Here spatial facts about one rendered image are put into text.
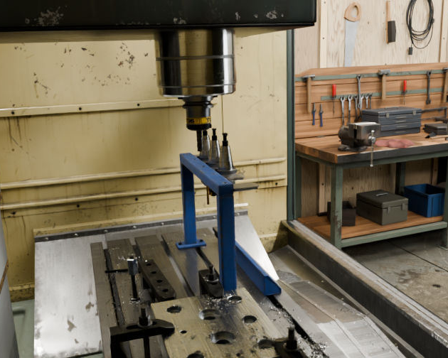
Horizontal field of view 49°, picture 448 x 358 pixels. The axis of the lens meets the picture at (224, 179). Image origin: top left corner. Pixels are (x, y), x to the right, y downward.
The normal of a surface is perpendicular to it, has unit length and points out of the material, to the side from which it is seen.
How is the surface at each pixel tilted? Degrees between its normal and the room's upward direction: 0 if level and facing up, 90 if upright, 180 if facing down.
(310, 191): 90
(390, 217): 90
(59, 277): 24
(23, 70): 90
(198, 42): 90
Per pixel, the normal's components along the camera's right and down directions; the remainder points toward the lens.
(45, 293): 0.14, -0.79
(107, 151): 0.29, 0.22
